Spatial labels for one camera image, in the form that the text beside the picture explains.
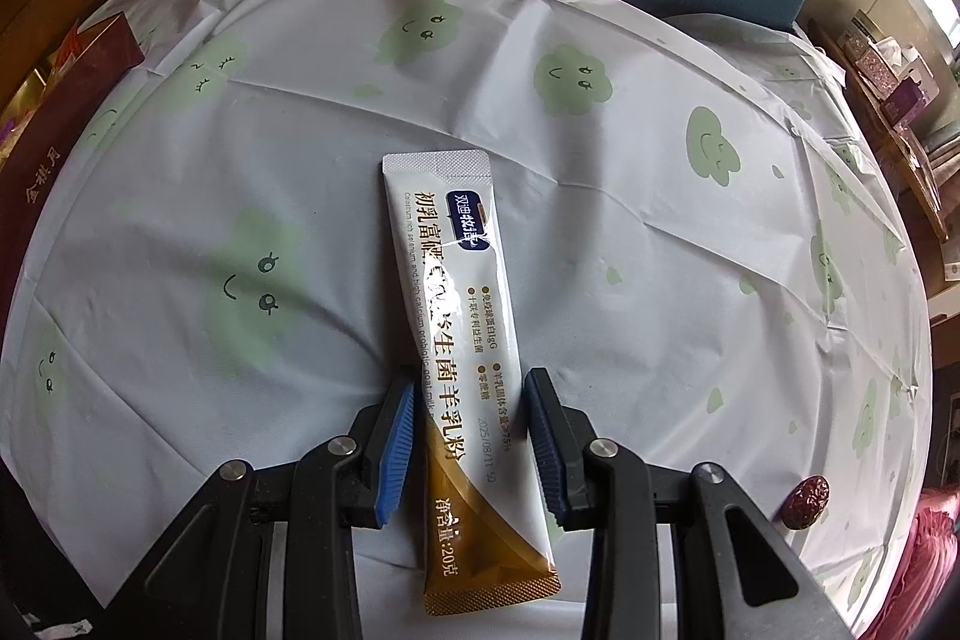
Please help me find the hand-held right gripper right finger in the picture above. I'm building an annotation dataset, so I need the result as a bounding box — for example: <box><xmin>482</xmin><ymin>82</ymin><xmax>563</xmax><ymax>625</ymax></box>
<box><xmin>523</xmin><ymin>368</ymin><xmax>845</xmax><ymax>640</ymax></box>

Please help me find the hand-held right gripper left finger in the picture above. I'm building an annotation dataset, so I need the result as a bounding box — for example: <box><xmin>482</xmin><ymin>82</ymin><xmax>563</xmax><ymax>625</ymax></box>
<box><xmin>97</xmin><ymin>366</ymin><xmax>417</xmax><ymax>640</ymax></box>

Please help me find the white and gold powder sachet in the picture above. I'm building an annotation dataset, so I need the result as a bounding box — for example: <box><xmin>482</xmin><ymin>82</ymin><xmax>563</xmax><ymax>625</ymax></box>
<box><xmin>381</xmin><ymin>149</ymin><xmax>564</xmax><ymax>618</ymax></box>

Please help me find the maroon box with gold inside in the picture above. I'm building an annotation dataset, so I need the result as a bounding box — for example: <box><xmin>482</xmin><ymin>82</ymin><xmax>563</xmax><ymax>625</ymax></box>
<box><xmin>0</xmin><ymin>14</ymin><xmax>146</xmax><ymax>313</ymax></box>

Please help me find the white tablecloth with green clouds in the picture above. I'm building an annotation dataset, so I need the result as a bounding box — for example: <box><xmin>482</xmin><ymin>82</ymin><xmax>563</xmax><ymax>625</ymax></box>
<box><xmin>0</xmin><ymin>0</ymin><xmax>935</xmax><ymax>640</ymax></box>

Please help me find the dried red date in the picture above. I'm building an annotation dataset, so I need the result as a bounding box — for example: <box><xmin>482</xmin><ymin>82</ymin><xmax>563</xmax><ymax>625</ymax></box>
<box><xmin>784</xmin><ymin>475</ymin><xmax>833</xmax><ymax>531</ymax></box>

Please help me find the pink pleated cloth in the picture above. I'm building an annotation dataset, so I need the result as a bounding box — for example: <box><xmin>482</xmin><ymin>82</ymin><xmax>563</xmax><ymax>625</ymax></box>
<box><xmin>874</xmin><ymin>486</ymin><xmax>960</xmax><ymax>640</ymax></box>

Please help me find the wooden side desk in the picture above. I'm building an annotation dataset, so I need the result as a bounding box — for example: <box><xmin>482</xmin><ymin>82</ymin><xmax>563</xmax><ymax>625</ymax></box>
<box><xmin>806</xmin><ymin>21</ymin><xmax>960</xmax><ymax>245</ymax></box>

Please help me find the purple box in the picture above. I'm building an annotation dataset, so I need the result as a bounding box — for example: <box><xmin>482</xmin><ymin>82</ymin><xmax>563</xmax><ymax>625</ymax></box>
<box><xmin>881</xmin><ymin>77</ymin><xmax>932</xmax><ymax>128</ymax></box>

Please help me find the glittery tissue box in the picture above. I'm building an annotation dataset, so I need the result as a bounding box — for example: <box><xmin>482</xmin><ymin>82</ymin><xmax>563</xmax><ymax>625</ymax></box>
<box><xmin>846</xmin><ymin>29</ymin><xmax>913</xmax><ymax>95</ymax></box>

